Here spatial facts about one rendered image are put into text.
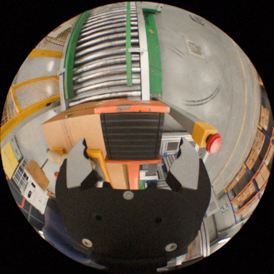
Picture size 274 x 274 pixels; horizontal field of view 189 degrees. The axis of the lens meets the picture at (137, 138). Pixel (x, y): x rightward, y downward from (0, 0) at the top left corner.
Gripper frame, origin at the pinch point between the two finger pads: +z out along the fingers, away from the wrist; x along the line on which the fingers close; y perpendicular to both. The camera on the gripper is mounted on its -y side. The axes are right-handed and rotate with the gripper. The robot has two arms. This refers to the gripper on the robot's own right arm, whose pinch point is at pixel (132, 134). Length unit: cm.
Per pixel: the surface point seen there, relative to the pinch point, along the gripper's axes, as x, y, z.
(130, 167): -0.4, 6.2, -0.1
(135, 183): 0.3, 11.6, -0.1
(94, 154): -13.7, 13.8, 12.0
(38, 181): -197, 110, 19
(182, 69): 62, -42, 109
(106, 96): -19, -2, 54
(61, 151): -30.9, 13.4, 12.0
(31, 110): -66, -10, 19
